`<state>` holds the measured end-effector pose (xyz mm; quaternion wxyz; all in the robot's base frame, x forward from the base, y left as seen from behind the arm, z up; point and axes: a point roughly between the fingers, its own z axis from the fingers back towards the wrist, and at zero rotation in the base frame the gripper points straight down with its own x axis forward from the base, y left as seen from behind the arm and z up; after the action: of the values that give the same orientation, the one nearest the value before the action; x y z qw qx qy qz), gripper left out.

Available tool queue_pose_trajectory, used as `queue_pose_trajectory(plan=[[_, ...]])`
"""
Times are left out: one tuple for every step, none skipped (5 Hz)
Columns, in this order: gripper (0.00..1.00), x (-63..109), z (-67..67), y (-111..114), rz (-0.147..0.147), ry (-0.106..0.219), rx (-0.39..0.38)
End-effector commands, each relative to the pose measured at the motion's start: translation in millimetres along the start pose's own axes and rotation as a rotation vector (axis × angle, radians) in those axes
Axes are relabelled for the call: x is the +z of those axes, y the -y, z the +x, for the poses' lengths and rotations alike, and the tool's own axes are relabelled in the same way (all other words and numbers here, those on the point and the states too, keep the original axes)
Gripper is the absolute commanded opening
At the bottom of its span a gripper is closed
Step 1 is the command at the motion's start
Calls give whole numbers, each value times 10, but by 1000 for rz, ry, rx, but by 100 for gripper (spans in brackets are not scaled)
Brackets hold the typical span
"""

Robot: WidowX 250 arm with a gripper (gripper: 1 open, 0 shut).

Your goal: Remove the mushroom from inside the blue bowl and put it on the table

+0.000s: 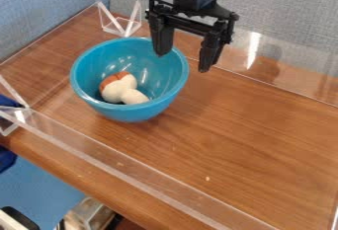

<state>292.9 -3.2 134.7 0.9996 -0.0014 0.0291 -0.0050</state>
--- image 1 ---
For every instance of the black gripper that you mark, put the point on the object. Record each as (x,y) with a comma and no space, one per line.
(212,22)

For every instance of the white brown toy mushroom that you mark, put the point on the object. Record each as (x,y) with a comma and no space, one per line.
(120,89)

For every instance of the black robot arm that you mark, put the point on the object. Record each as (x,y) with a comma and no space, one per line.
(201,17)

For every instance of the blue bowl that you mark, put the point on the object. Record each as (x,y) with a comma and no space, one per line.
(161,75)

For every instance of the clear acrylic back barrier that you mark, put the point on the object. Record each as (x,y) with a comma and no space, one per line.
(296,68)

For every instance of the clear acrylic barrier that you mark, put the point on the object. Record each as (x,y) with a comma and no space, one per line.
(296,68)
(152,197)

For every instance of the clear acrylic front barrier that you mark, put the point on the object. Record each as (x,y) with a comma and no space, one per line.
(152,197)

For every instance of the metal object under table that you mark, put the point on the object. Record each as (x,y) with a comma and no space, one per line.
(90,215)

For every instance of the black white object bottom-left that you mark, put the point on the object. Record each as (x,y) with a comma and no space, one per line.
(14,220)

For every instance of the clear acrylic corner bracket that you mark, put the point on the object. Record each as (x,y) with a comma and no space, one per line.
(121,26)

